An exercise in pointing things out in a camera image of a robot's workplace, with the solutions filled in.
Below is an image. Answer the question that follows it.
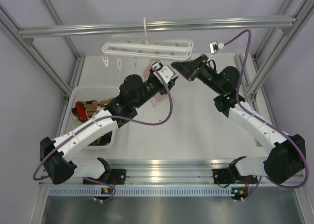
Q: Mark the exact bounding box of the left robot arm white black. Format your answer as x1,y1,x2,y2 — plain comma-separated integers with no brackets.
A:
40,70,177,185

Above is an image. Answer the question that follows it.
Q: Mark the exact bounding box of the slotted cable duct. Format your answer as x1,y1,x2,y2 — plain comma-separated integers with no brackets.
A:
49,186,248,199

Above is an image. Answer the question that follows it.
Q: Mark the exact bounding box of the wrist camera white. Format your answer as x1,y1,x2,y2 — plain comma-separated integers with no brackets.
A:
151,62,176,84
209,41,225,54

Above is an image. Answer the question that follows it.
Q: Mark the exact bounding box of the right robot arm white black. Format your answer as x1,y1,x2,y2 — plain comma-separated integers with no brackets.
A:
171,54,306,186

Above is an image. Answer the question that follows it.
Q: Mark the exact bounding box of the brown white striped sock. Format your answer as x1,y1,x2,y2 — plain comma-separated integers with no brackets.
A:
97,98,113,111

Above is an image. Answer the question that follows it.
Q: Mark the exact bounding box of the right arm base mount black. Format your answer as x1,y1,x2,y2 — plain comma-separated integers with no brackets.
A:
212,168,258,186

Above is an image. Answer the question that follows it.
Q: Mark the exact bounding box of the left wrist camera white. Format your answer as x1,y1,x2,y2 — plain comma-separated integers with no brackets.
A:
151,62,176,84

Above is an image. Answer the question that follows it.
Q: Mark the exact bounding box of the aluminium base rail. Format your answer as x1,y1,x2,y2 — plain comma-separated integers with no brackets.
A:
39,159,305,185

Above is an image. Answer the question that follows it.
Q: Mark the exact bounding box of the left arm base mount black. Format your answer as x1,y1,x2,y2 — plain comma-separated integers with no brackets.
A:
83,169,127,185

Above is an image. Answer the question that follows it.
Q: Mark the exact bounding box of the aluminium top crossbar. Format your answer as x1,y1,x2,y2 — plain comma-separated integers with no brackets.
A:
18,15,296,38

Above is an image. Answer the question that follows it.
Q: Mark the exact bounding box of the white plastic basket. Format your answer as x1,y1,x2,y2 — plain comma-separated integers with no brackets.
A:
60,86,119,150

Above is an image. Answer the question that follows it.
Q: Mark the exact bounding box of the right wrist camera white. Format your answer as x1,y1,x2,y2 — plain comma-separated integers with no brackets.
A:
209,41,225,54

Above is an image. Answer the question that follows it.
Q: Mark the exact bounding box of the red sock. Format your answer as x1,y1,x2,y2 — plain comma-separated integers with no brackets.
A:
71,101,89,123

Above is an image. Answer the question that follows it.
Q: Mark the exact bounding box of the white plastic clip hanger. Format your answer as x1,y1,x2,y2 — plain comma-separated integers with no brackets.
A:
102,18,194,70

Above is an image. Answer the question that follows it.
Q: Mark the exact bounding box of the pink sock front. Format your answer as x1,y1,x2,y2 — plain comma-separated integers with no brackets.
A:
142,62,168,107

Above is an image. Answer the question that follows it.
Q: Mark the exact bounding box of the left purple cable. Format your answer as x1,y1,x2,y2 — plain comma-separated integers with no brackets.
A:
32,68,174,182

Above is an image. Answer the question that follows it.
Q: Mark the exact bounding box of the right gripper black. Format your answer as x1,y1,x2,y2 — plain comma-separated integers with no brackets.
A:
172,55,224,96

